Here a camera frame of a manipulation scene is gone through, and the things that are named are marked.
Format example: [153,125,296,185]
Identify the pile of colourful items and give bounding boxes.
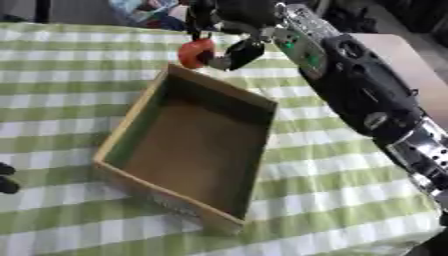
[106,0,193,32]

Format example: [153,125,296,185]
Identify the red toy apple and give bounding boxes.
[176,37,217,70]

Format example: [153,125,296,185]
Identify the black pole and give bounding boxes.
[33,0,53,24]

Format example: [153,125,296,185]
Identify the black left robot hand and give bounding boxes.
[0,161,23,195]

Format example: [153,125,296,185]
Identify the tan cardboard box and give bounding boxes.
[91,63,280,236]

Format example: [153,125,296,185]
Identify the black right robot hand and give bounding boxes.
[185,0,280,72]

